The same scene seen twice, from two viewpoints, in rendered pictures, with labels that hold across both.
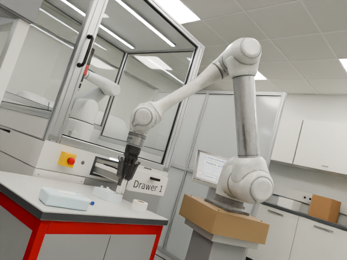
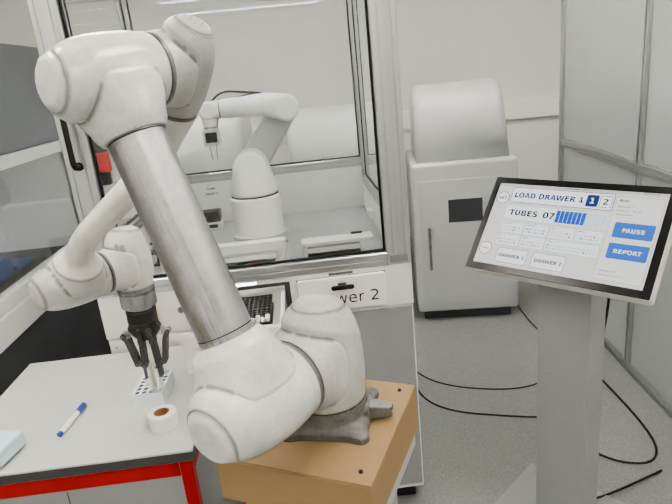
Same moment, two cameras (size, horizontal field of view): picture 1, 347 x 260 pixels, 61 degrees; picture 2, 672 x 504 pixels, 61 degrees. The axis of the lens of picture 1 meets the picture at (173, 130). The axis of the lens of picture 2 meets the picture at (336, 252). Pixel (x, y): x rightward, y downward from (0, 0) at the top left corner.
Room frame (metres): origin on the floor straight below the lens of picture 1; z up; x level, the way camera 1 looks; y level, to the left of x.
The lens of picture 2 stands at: (0.90, -1.19, 1.56)
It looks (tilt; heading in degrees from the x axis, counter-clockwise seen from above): 17 degrees down; 47
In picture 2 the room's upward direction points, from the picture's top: 6 degrees counter-clockwise
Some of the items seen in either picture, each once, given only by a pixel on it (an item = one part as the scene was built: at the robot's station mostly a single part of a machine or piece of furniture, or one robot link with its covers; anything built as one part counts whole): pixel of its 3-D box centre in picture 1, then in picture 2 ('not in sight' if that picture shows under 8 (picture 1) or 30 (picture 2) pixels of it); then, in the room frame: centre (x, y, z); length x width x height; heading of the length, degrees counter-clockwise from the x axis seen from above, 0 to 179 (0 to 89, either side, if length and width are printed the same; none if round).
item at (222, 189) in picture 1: (236, 178); (320, 349); (1.57, -0.39, 1.03); 0.18 x 0.16 x 0.22; 9
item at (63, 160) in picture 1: (67, 159); not in sight; (1.59, 0.49, 0.88); 0.07 x 0.05 x 0.07; 140
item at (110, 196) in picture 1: (107, 194); (153, 387); (1.46, 0.22, 0.78); 0.12 x 0.08 x 0.04; 48
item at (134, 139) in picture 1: (136, 140); (138, 296); (1.45, 0.16, 1.07); 0.09 x 0.09 x 0.06
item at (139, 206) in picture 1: (139, 206); (163, 418); (1.40, 0.05, 0.78); 0.07 x 0.07 x 0.04
